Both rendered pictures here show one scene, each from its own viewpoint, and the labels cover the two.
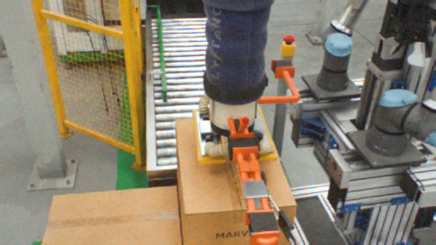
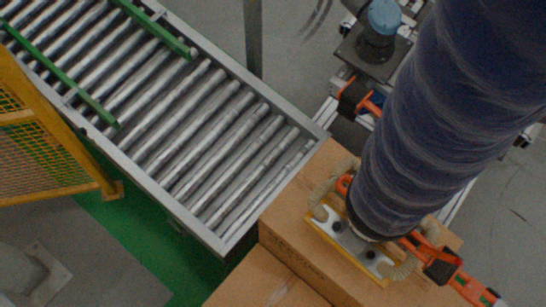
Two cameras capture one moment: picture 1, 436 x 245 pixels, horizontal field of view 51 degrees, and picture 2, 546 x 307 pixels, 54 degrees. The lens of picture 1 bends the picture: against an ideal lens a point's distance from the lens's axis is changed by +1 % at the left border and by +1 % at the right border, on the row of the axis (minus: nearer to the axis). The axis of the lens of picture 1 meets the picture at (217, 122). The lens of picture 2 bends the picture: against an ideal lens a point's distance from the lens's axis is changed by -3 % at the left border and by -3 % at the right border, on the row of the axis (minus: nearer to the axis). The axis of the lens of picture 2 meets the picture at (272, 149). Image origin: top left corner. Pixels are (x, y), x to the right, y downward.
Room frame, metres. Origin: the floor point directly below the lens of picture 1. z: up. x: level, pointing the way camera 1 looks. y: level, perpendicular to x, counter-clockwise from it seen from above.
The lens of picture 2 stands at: (1.33, 0.48, 2.81)
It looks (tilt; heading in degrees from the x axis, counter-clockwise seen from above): 69 degrees down; 317
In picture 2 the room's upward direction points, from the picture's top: 2 degrees clockwise
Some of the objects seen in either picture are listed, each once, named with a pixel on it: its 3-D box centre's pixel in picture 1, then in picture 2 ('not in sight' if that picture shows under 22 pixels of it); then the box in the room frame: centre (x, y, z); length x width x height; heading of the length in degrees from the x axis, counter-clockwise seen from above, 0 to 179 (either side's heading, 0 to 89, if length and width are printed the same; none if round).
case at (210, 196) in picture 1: (226, 193); (352, 241); (1.44, -0.05, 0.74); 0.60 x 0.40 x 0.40; 8
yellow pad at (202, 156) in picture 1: (207, 131); (352, 241); (1.42, 0.04, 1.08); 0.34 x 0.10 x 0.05; 7
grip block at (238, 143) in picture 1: (243, 147); (442, 265); (1.19, -0.09, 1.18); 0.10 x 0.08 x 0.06; 97
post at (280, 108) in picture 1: (280, 115); (253, 48); (2.44, -0.40, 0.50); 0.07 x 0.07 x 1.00; 8
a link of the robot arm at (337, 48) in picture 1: (337, 51); (381, 20); (1.90, -0.54, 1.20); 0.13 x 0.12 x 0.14; 175
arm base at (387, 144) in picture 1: (387, 134); not in sight; (1.41, -0.65, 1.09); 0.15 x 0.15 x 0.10
